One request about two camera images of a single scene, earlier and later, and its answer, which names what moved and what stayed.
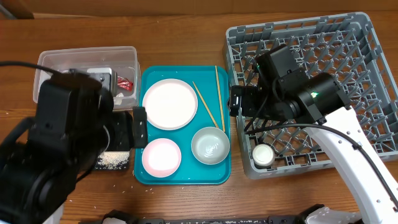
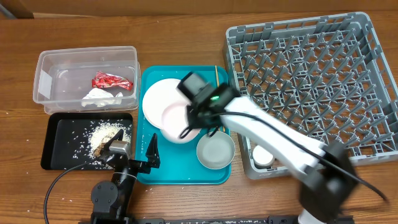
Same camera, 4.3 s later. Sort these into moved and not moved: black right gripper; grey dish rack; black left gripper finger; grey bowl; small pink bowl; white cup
Moved: black right gripper; small pink bowl; black left gripper finger; grey bowl
Not moved: white cup; grey dish rack
